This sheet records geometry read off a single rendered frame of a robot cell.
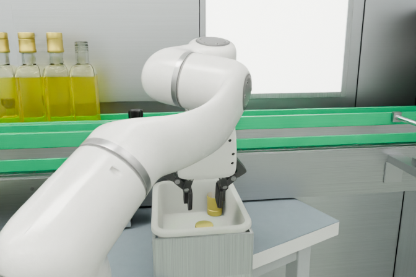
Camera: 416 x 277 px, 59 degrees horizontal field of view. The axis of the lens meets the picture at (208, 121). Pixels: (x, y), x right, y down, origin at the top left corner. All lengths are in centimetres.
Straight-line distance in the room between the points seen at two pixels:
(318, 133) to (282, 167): 13
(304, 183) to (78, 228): 72
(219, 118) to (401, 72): 93
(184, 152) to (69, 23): 70
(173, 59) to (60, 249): 26
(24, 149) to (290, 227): 58
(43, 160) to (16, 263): 51
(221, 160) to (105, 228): 31
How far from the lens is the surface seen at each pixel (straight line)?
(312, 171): 96
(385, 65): 123
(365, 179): 103
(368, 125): 101
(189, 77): 45
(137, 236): 80
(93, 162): 35
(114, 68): 101
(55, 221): 32
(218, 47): 52
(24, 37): 91
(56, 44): 90
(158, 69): 47
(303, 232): 83
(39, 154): 82
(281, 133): 92
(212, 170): 61
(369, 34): 120
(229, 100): 41
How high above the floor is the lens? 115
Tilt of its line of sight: 13 degrees down
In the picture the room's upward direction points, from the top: straight up
